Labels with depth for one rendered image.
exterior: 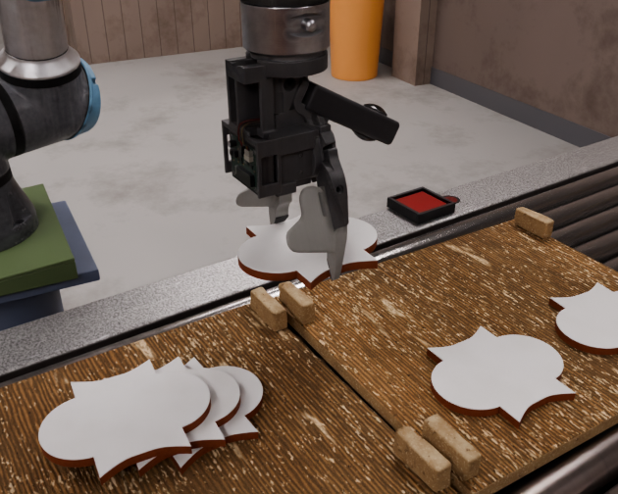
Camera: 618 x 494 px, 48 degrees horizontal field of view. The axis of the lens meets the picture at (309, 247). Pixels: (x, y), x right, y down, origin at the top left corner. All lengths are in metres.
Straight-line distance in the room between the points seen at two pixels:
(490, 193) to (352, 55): 3.96
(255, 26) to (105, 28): 5.26
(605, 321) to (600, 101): 3.24
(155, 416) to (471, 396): 0.30
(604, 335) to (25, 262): 0.76
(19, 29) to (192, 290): 0.42
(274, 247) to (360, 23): 4.39
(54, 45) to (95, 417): 0.58
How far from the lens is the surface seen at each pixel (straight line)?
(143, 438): 0.63
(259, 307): 0.80
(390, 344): 0.77
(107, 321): 0.87
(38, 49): 1.06
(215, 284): 0.91
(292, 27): 0.58
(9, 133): 1.07
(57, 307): 1.20
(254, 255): 0.68
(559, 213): 1.15
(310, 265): 0.66
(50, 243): 1.09
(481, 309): 0.85
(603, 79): 4.03
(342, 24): 5.07
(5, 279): 1.04
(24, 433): 0.71
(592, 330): 0.83
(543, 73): 4.32
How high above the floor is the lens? 1.40
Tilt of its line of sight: 29 degrees down
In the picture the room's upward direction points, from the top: straight up
